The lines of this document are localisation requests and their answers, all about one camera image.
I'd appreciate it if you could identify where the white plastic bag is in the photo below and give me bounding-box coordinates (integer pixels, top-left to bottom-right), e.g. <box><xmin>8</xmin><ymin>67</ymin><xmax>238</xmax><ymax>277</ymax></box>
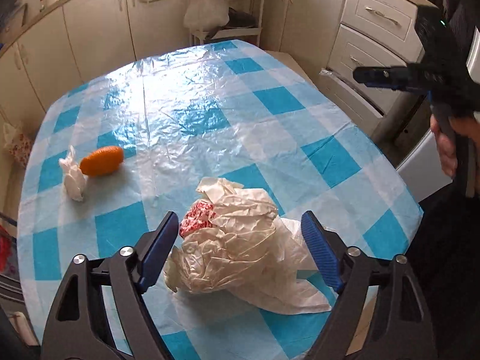
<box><xmin>163</xmin><ymin>177</ymin><xmax>331</xmax><ymax>315</ymax></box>
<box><xmin>183</xmin><ymin>0</ymin><xmax>230</xmax><ymax>32</ymax></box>

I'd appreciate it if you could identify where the small orange peel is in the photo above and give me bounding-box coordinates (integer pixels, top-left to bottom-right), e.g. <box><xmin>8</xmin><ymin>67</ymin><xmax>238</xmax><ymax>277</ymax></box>
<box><xmin>80</xmin><ymin>145</ymin><xmax>124</xmax><ymax>177</ymax></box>

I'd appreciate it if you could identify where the red lined trash bin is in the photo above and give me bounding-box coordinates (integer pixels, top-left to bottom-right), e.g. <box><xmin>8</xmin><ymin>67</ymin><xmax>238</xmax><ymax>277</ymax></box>
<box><xmin>0</xmin><ymin>227</ymin><xmax>12</xmax><ymax>272</ymax></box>

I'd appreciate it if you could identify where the person's right hand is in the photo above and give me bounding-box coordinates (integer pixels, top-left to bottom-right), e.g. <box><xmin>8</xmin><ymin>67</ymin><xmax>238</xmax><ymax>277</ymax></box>
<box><xmin>429</xmin><ymin>113</ymin><xmax>480</xmax><ymax>180</ymax></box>

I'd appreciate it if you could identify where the blue white checkered tablecloth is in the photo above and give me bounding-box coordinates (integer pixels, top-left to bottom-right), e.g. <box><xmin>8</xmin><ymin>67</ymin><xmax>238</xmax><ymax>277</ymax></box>
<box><xmin>18</xmin><ymin>41</ymin><xmax>422</xmax><ymax>357</ymax></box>

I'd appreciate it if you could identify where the small crumpled white tissue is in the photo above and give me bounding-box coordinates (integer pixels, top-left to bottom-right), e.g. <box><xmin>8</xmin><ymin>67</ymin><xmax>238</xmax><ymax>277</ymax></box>
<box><xmin>58</xmin><ymin>145</ymin><xmax>86</xmax><ymax>202</ymax></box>

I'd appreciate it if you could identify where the floral bag on floor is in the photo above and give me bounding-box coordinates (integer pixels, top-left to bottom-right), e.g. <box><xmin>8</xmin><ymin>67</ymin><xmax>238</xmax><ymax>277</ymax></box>
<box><xmin>2</xmin><ymin>123</ymin><xmax>33</xmax><ymax>168</ymax></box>

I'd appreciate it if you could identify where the white rolling shelf cart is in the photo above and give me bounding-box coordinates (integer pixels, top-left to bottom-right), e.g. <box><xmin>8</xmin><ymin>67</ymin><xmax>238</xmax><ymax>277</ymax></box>
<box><xmin>188</xmin><ymin>0</ymin><xmax>265</xmax><ymax>46</ymax></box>

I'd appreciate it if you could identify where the white plastic bag on cart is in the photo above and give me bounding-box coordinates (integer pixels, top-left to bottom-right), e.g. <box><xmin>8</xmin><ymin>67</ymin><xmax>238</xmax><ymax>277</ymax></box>
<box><xmin>183</xmin><ymin>0</ymin><xmax>230</xmax><ymax>32</ymax></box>

